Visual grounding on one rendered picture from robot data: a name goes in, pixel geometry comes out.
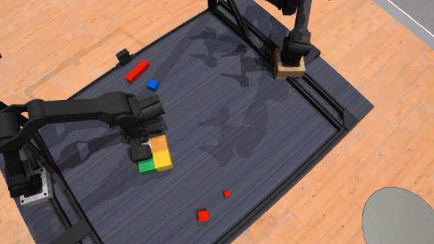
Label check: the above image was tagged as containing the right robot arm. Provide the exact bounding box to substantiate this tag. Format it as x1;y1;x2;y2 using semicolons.
0;91;165;198

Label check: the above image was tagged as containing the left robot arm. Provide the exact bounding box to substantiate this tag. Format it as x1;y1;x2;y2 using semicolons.
280;0;312;67

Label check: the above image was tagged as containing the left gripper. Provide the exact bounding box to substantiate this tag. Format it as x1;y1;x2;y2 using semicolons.
266;0;300;16

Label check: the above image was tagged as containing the yellow cube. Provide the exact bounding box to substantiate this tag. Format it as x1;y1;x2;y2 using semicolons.
153;149;173;172

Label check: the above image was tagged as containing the green cube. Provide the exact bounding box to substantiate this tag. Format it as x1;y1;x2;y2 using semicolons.
138;157;158;175

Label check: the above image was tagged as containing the orange wooden cube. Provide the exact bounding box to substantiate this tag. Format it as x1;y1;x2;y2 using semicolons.
150;135;170;153

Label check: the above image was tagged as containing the blue cube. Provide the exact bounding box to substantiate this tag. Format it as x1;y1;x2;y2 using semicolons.
147;79;159;92

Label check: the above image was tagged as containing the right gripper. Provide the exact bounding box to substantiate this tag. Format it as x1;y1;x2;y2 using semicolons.
122;121;153;163

